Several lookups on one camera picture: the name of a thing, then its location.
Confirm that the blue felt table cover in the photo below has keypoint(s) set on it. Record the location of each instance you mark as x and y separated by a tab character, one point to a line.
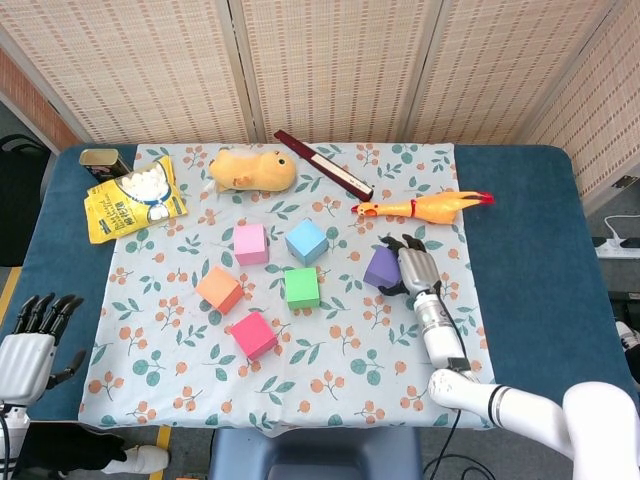
525	225

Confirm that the black chair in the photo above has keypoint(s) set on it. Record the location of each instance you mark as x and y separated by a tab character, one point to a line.
20	200

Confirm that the black white sneaker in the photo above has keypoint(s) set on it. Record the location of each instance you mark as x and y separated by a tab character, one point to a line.
629	340

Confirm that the magenta foam cube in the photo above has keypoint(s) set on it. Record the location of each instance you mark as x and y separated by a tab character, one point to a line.
253	335

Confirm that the purple foam cube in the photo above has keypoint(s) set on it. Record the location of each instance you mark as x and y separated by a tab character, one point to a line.
380	267

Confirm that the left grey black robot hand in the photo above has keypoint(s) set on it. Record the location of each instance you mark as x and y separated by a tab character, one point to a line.
25	355

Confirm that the floral print tablecloth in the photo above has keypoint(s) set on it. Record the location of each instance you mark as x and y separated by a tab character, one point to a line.
300	390

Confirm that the yellow plush animal toy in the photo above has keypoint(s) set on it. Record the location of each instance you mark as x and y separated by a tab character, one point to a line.
255	170

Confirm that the dark red folded fan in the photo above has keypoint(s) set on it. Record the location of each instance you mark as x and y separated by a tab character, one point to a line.
320	162

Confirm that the white shoe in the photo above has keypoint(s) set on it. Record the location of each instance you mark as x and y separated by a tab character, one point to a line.
145	457

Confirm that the olive metal tin can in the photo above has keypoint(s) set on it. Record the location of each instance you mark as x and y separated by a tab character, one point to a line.
102	162

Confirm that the white power strip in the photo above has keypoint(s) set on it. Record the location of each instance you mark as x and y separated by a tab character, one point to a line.
610	250

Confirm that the light blue foam cube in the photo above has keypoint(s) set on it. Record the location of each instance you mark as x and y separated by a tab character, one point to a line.
306	242

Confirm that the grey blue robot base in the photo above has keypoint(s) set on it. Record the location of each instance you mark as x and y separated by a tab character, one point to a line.
315	455

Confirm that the orange foam cube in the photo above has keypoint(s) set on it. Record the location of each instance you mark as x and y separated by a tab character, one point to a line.
219	289

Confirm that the light pink foam cube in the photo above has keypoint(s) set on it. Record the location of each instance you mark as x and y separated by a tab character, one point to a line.
250	245

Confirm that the black trouser leg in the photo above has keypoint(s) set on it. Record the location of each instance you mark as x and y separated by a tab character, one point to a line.
75	450

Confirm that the beige woven folding screen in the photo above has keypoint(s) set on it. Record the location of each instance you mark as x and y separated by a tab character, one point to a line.
325	65

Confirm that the yellow rubber chicken toy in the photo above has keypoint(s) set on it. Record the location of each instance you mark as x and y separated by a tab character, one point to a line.
435	206

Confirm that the yellow marshmallow snack bag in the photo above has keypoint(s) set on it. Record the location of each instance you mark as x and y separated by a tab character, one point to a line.
125	205

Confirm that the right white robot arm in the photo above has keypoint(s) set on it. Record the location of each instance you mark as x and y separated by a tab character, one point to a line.
440	335

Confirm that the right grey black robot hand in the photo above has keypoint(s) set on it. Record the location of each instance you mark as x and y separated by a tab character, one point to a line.
417	270

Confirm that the green foam cube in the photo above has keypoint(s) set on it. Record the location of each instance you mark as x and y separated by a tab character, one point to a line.
301	287

